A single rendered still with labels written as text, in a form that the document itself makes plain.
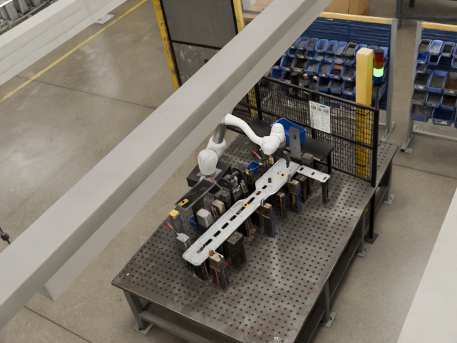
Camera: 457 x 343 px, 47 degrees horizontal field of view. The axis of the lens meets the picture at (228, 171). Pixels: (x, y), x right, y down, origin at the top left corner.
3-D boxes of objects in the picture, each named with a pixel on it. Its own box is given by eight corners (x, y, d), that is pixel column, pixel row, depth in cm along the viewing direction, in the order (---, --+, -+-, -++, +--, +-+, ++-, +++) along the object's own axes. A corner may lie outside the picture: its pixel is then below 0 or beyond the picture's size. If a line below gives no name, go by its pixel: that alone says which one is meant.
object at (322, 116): (331, 135, 474) (330, 106, 454) (309, 127, 486) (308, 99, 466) (332, 133, 475) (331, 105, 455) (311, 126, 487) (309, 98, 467)
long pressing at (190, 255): (200, 269, 399) (200, 267, 398) (179, 256, 412) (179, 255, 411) (302, 165, 471) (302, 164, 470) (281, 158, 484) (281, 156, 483)
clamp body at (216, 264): (226, 294, 414) (218, 265, 390) (212, 285, 422) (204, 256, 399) (234, 284, 419) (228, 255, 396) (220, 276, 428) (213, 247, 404)
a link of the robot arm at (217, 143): (202, 156, 512) (213, 141, 525) (217, 163, 510) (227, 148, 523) (213, 101, 451) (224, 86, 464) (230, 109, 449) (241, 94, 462)
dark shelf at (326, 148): (322, 162, 469) (322, 159, 468) (243, 133, 520) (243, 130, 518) (334, 148, 481) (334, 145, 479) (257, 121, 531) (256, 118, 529)
